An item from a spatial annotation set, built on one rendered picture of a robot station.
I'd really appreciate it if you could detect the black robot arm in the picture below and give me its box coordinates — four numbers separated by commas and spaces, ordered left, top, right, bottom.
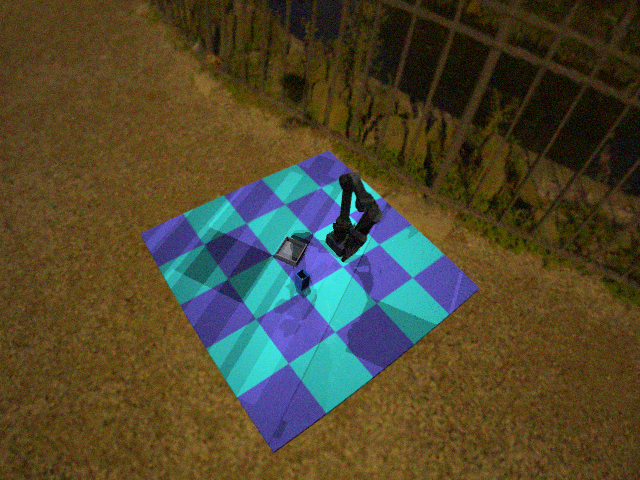
332, 173, 383, 243

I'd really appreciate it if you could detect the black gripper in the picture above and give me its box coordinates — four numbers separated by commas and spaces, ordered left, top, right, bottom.
341, 222, 371, 262

